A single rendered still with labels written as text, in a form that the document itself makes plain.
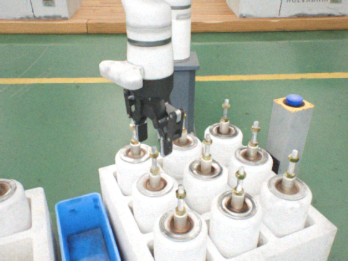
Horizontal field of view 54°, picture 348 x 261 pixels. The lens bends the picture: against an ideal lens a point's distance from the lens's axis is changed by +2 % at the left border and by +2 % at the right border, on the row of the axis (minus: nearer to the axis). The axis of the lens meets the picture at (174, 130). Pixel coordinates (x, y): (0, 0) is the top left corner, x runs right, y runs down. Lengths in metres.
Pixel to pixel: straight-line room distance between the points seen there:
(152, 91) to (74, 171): 0.68
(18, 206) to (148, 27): 0.44
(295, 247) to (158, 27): 0.48
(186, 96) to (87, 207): 0.52
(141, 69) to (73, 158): 0.76
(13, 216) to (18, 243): 0.05
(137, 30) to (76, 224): 0.58
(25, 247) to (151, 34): 0.49
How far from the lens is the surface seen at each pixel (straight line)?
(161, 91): 0.55
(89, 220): 0.95
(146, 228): 0.72
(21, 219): 0.77
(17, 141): 1.41
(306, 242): 0.74
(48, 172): 1.20
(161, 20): 0.52
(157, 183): 0.69
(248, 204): 0.67
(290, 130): 0.90
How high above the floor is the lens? 0.71
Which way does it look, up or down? 32 degrees down
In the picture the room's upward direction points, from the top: straight up
